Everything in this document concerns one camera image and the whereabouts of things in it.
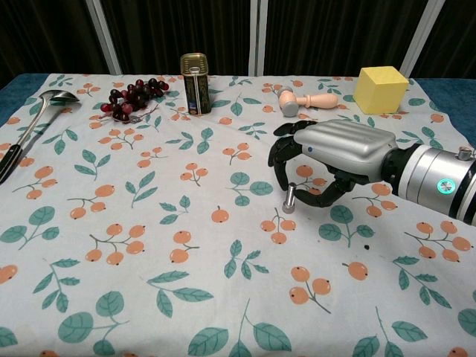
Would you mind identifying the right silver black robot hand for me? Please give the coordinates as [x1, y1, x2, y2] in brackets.
[268, 118, 397, 209]

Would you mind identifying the silver metal bolt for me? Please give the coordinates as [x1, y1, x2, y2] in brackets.
[282, 183, 297, 215]

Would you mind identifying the small wooden toy hammer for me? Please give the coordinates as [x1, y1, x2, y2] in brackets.
[278, 88, 339, 117]

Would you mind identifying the yellow cube block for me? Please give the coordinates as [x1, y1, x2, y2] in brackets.
[353, 65, 410, 115]

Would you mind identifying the black pleated partition panel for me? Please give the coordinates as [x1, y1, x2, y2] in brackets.
[263, 0, 428, 78]
[412, 0, 476, 80]
[102, 0, 254, 75]
[0, 0, 109, 75]

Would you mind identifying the gold and black tin can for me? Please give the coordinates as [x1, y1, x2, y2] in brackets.
[180, 53, 212, 117]

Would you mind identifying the floral white tablecloth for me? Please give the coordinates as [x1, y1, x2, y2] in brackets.
[0, 73, 476, 357]

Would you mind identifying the dark red grape bunch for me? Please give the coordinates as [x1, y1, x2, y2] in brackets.
[100, 77, 170, 123]

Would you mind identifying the silver partition post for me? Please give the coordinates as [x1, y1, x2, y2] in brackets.
[248, 0, 268, 77]
[84, 0, 123, 74]
[399, 0, 446, 79]

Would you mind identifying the steel ladle with black handle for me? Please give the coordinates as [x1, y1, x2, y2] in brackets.
[0, 89, 81, 185]

